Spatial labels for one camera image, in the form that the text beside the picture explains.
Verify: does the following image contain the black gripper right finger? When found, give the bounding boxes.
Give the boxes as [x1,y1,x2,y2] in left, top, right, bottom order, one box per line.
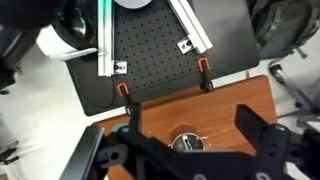
[234,104,290,168]

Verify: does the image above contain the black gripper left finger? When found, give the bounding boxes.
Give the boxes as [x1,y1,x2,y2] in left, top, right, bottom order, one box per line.
[117,102,174,158]

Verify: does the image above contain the orange black bar clamp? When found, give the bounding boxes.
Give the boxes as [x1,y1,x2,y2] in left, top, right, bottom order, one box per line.
[197,57,215,94]
[115,82,142,116]

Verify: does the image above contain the grey metal chair base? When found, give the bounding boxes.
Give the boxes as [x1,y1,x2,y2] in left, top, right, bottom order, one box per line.
[268,49,320,118]

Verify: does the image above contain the black perforated breadboard table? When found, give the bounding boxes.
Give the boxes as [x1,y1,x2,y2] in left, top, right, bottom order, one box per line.
[65,0,261,117]

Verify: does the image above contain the dark grey backpack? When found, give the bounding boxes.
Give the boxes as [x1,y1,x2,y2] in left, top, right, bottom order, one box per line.
[249,0,320,62]

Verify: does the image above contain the dark grey floor equipment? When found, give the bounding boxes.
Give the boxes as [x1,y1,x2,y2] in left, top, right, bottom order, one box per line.
[0,28,38,95]

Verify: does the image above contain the stainless steel mug with handles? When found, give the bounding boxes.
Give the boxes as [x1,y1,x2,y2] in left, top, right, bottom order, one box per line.
[169,124,212,153]

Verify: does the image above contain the aluminium extrusion rail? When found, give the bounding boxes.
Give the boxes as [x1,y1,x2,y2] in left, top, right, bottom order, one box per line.
[166,0,214,55]
[97,0,128,78]

